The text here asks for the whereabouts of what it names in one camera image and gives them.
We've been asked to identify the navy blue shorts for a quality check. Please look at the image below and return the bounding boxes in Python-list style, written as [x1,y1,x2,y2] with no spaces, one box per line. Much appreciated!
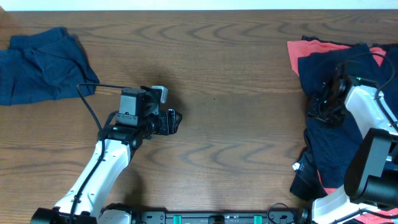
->
[300,45,397,189]

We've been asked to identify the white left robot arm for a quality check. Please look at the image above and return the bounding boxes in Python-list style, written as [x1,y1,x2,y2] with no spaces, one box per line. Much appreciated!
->
[30,86,182,224]

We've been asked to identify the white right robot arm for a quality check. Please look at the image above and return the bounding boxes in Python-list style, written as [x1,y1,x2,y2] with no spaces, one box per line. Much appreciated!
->
[310,76,397,223]

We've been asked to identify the red printed t-shirt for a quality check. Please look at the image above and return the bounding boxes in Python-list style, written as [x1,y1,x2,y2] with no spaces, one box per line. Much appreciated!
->
[287,40,387,78]

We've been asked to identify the black garment under pile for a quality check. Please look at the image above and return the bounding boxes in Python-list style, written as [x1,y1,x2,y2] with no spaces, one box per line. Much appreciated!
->
[290,147,327,201]

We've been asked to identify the folded navy cloth left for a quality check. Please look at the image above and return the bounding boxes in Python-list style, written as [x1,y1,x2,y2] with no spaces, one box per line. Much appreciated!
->
[1,27,100,106]

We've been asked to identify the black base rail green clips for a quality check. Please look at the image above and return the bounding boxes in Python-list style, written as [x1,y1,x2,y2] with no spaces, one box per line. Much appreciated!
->
[136,210,296,224]

